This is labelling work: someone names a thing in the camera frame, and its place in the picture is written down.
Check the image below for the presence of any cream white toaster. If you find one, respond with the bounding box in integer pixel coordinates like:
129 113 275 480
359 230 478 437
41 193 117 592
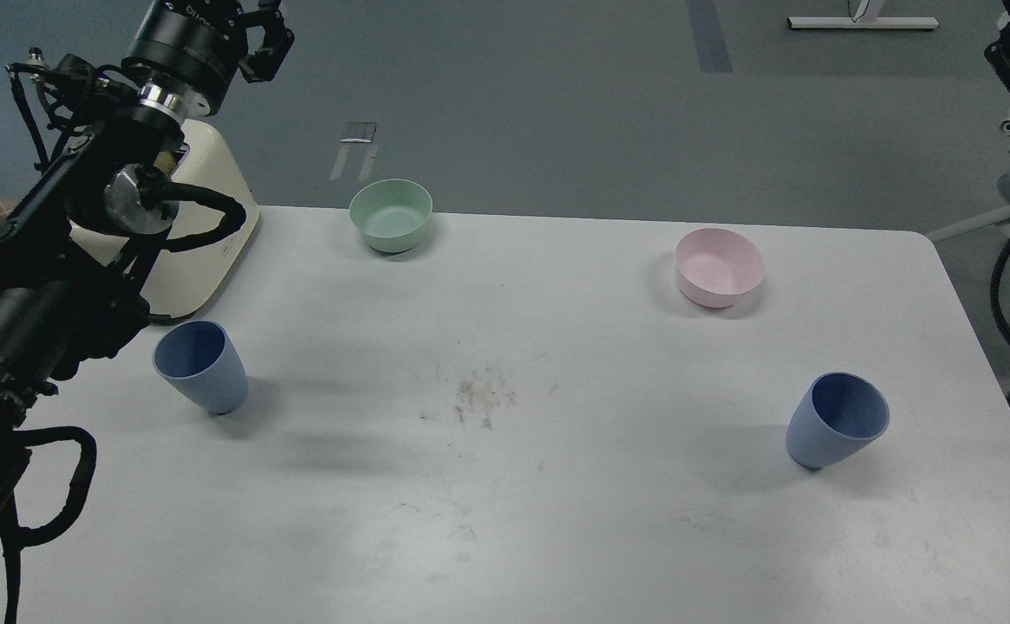
105 120 260 325

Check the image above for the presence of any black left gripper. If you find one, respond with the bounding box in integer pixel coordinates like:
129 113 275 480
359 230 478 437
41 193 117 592
121 1 296 117

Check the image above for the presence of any blue cup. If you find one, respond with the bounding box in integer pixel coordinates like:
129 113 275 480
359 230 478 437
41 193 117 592
785 372 890 471
152 320 250 414

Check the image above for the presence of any green bowl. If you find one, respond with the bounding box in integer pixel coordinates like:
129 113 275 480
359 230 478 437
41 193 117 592
349 179 433 254

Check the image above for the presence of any pink bowl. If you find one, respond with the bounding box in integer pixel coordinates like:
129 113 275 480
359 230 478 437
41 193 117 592
674 228 766 309

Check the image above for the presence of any white table base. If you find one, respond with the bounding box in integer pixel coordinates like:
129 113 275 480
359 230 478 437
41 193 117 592
786 1 941 32

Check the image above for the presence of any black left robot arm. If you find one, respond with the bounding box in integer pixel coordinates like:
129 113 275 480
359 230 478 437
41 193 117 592
0 1 296 623

